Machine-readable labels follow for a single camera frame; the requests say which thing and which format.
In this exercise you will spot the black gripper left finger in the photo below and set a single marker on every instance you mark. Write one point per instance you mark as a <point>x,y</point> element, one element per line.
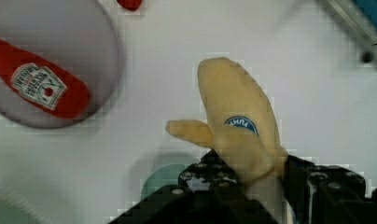
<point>207,192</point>

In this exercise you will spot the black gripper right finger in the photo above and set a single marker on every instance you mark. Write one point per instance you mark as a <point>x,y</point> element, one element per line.
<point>327,194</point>

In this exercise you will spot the yellow plush banana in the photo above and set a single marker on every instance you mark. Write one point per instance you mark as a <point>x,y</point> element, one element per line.
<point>241,126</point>

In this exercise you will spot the black toaster oven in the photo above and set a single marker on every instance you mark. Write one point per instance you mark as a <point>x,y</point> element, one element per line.
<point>359,18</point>

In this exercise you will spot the green mug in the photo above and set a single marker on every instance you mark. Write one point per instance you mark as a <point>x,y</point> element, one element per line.
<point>164,176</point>

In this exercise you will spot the red ketchup bottle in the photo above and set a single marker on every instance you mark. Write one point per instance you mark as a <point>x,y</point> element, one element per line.
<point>42,83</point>

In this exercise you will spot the grey round plate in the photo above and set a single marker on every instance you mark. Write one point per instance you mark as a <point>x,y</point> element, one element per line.
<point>77,35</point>

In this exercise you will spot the small red tomato toy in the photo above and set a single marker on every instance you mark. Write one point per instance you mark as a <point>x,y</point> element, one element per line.
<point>131,5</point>

